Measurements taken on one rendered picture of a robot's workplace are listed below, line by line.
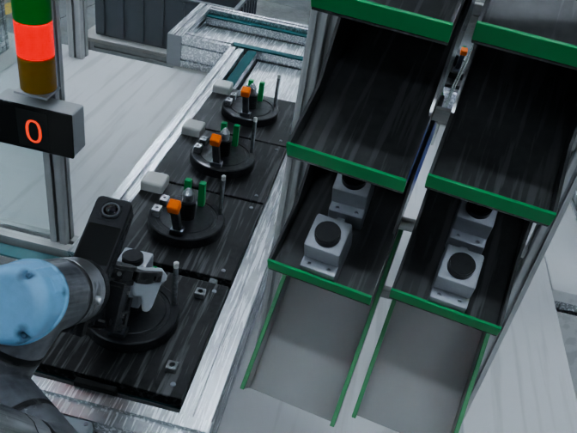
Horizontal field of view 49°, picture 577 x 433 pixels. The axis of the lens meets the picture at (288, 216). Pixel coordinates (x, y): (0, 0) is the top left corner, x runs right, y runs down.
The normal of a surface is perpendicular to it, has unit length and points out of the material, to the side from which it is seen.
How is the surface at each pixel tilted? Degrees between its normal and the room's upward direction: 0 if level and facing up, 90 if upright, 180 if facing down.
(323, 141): 25
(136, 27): 90
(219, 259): 0
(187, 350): 0
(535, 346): 0
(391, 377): 45
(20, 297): 53
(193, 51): 90
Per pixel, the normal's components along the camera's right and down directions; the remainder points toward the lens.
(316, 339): -0.15, -0.21
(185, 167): 0.15, -0.80
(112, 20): -0.19, 0.55
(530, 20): -0.02, -0.51
